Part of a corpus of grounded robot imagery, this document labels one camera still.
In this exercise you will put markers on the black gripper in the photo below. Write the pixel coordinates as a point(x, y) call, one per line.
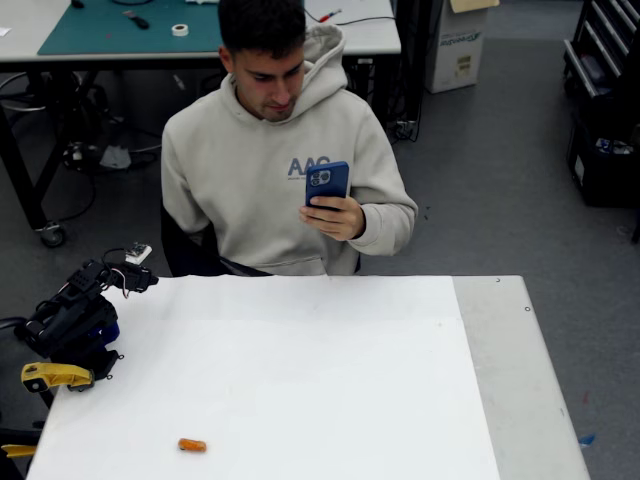
point(138, 278)

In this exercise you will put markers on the small orange snack piece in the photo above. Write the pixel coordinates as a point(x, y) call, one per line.
point(193, 444)

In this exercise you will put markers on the blue smartphone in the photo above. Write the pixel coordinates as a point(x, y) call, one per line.
point(327, 182)

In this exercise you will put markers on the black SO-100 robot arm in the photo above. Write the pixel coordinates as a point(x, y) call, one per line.
point(75, 320)

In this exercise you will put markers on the left forearm in beige sleeve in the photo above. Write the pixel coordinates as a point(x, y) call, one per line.
point(390, 225)

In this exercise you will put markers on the person's left hand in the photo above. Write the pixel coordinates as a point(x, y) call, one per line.
point(340, 222)

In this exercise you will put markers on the grey caster wheel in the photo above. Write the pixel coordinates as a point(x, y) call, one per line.
point(52, 234)

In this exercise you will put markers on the man in beige hoodie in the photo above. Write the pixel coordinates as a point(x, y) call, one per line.
point(240, 200)

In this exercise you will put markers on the white crumpled cloth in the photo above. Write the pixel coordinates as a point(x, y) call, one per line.
point(115, 156)

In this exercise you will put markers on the yellow black clamp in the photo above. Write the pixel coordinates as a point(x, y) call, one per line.
point(20, 450)
point(55, 375)

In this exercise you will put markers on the black chair base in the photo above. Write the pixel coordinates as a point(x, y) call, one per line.
point(10, 325)

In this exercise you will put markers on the large white paper sheet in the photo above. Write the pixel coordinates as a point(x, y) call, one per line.
point(280, 380)

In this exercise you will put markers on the white tape roll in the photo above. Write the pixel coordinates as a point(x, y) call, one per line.
point(180, 29)

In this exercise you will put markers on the green cutting mat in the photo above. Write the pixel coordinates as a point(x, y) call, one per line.
point(100, 30)

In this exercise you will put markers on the black hand tool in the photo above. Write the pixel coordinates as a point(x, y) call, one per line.
point(136, 20)

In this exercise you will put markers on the white workbench with black legs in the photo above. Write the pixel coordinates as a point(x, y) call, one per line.
point(360, 35)

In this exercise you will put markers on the white cardboard box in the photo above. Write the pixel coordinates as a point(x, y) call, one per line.
point(455, 55)

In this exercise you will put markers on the manila folder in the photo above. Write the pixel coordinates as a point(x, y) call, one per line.
point(472, 4)

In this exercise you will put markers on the blue tape scrap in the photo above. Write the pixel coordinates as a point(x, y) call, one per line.
point(586, 440)

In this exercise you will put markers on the black storage bin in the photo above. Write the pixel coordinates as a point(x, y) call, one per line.
point(610, 180)

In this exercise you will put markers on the black tool cabinet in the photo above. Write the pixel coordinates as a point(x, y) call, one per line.
point(600, 30)

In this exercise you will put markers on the small camera module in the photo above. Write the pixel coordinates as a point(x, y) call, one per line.
point(137, 252)

